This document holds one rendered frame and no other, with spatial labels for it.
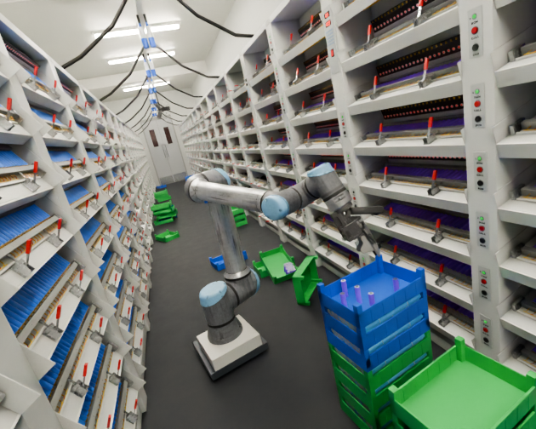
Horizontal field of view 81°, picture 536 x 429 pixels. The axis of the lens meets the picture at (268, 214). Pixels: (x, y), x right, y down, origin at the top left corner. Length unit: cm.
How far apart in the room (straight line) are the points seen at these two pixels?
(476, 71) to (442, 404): 91
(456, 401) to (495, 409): 8
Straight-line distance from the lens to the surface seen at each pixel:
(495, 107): 111
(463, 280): 147
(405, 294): 113
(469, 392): 111
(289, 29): 235
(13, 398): 84
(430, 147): 127
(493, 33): 111
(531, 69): 106
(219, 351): 169
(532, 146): 107
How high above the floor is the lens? 111
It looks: 15 degrees down
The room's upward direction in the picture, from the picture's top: 13 degrees counter-clockwise
